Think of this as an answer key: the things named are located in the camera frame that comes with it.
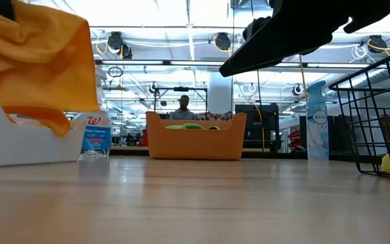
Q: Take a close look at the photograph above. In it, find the green microfiber towel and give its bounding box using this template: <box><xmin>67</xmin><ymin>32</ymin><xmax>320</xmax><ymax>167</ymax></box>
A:
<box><xmin>165</xmin><ymin>123</ymin><xmax>221</xmax><ymax>131</ymax></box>

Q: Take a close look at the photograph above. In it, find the orange plastic basket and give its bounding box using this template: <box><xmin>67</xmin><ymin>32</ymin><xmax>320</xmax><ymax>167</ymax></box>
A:
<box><xmin>146</xmin><ymin>110</ymin><xmax>248</xmax><ymax>161</ymax></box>

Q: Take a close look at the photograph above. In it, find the black background rig frame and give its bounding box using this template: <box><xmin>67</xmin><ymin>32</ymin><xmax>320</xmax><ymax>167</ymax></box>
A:
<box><xmin>153</xmin><ymin>86</ymin><xmax>209</xmax><ymax>113</ymax></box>

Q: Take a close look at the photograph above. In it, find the orange microfiber towel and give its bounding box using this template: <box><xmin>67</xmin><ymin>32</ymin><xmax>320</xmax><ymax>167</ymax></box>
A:
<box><xmin>0</xmin><ymin>0</ymin><xmax>100</xmax><ymax>137</ymax></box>

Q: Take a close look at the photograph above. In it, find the black ceiling cord reel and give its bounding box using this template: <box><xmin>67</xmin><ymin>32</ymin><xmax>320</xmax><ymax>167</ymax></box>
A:
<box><xmin>214</xmin><ymin>32</ymin><xmax>232</xmax><ymax>52</ymax></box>
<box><xmin>108</xmin><ymin>31</ymin><xmax>125</xmax><ymax>52</ymax></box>
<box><xmin>367</xmin><ymin>34</ymin><xmax>388</xmax><ymax>54</ymax></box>

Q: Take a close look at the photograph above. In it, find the blue cap water bottle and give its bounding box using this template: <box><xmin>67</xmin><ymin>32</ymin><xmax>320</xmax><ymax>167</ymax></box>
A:
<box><xmin>305</xmin><ymin>80</ymin><xmax>330</xmax><ymax>163</ymax></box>

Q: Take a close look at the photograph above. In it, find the black aluminium table frame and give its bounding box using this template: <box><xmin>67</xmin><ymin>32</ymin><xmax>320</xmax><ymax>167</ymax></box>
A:
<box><xmin>109</xmin><ymin>145</ymin><xmax>358</xmax><ymax>161</ymax></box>

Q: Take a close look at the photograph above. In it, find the white plastic basket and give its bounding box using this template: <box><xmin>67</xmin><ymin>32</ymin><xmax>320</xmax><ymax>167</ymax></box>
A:
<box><xmin>0</xmin><ymin>99</ymin><xmax>88</xmax><ymax>169</ymax></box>

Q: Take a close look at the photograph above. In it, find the yellow hanging cable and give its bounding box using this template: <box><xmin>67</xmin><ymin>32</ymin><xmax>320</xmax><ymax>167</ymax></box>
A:
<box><xmin>298</xmin><ymin>54</ymin><xmax>309</xmax><ymax>102</ymax></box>

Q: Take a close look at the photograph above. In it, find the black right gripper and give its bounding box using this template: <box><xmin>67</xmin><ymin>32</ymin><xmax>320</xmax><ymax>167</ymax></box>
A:
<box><xmin>219</xmin><ymin>0</ymin><xmax>390</xmax><ymax>78</ymax></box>

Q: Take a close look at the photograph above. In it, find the person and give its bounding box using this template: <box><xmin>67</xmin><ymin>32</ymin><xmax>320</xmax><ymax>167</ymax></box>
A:
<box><xmin>169</xmin><ymin>94</ymin><xmax>197</xmax><ymax>121</ymax></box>

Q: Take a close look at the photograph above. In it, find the clear glass cleaner spray bottle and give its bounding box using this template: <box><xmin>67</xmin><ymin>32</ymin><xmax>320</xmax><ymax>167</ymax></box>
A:
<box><xmin>74</xmin><ymin>66</ymin><xmax>114</xmax><ymax>162</ymax></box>

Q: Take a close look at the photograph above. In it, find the black wire basket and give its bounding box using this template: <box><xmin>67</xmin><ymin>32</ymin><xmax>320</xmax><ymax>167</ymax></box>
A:
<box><xmin>328</xmin><ymin>45</ymin><xmax>390</xmax><ymax>181</ymax></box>

